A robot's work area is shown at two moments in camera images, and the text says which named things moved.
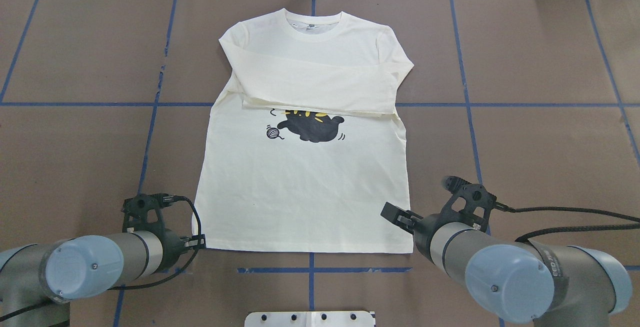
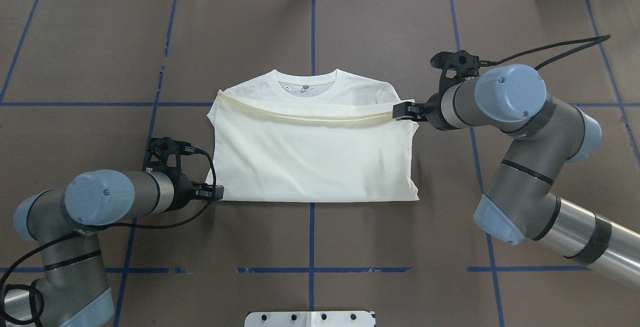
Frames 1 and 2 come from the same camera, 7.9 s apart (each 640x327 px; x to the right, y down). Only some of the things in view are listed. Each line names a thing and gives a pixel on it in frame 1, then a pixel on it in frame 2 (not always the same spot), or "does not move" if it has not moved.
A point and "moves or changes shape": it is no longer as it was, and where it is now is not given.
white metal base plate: x=308 y=319 does not move
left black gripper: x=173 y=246 -> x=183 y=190
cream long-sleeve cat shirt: x=302 y=148 moves or changes shape
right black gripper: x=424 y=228 -> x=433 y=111
